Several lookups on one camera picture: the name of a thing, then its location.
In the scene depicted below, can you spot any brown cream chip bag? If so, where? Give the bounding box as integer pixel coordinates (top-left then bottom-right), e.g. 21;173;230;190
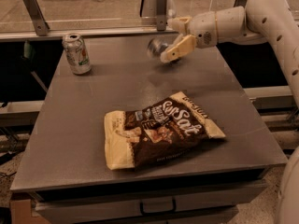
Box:
104;91;225;170

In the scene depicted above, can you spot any blue silver redbull can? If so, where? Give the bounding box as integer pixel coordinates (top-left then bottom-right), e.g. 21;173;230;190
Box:
147;38;179;63

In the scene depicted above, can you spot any white green soda can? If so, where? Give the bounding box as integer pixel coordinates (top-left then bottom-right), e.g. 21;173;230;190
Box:
62;33;92;75

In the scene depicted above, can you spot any middle metal rail bracket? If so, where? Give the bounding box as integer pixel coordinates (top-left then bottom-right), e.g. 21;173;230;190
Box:
156;0;167;31

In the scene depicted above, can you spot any left metal rail bracket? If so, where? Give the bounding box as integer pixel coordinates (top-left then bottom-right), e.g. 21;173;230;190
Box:
22;0;50;36

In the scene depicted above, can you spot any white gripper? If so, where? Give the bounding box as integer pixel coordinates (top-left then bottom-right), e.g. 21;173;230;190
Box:
160;11;218;63

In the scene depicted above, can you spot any grey horizontal window rail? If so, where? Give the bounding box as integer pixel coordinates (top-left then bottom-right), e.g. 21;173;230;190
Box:
0;26;176;42

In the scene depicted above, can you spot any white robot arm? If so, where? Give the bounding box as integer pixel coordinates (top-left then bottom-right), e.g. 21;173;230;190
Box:
160;0;299;224

